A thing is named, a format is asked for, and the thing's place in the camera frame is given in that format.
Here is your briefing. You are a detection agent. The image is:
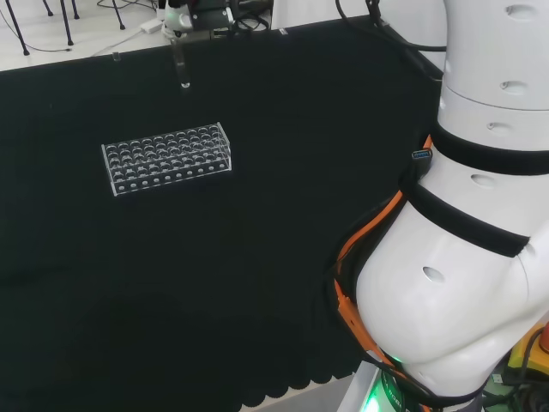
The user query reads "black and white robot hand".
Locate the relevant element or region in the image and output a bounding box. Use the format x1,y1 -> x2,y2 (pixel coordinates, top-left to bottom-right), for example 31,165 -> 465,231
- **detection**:
160,0 -> 236,46

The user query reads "clear glass test tube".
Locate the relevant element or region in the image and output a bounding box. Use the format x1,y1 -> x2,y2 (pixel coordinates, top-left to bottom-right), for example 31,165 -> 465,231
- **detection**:
172,39 -> 192,90

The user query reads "clear plastic test tube rack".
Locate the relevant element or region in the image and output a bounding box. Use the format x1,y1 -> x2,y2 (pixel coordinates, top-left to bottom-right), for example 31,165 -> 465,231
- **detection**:
100,121 -> 233,198

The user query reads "black tripod leg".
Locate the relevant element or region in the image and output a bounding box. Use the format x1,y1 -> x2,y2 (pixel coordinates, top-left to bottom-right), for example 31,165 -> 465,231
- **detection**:
111,0 -> 128,31
5,0 -> 31,57
59,0 -> 75,46

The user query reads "black bench cloth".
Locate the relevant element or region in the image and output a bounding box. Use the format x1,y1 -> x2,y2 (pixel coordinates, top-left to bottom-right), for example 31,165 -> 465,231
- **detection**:
0,15 -> 444,412

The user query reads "yellow stop button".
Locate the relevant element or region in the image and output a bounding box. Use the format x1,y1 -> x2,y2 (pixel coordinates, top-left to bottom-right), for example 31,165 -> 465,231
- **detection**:
507,322 -> 549,380

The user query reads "white thin cable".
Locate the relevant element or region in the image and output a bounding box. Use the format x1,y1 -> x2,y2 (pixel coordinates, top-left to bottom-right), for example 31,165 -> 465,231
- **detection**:
87,27 -> 144,58

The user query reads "black cable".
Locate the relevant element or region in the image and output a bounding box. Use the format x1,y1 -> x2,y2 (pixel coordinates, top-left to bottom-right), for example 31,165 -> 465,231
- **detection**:
335,0 -> 448,82

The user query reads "orange cable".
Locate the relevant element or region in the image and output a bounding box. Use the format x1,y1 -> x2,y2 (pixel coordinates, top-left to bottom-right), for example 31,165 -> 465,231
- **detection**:
333,134 -> 434,375

